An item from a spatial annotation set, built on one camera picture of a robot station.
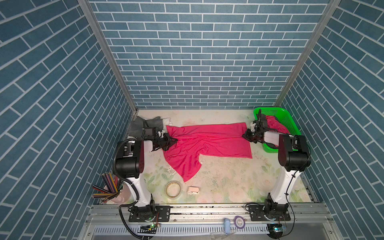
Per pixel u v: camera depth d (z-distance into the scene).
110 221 0.72
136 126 1.05
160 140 0.88
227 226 0.68
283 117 1.09
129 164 0.51
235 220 0.72
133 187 0.54
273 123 1.02
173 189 0.82
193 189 0.80
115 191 0.74
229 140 1.06
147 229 0.72
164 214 0.73
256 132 0.87
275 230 0.70
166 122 1.09
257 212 0.74
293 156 0.54
